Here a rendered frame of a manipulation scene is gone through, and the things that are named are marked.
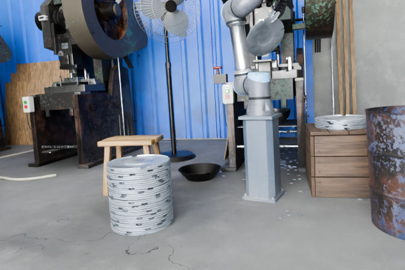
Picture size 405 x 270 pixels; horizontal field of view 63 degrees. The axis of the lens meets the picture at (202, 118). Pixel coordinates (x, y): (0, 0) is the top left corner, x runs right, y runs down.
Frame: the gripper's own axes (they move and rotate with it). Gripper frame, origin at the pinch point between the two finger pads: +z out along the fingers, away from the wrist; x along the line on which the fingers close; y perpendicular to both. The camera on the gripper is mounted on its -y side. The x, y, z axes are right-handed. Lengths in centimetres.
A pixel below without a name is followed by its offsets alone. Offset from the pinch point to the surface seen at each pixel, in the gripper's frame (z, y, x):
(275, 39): 12.2, -9.3, 3.3
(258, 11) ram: 8.3, -12.1, -25.9
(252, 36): 12.7, 10.7, 0.6
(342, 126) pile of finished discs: 9, 9, 85
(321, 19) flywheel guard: -12.8, -24.7, 15.0
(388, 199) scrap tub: -3, 40, 128
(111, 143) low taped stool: 76, 102, 25
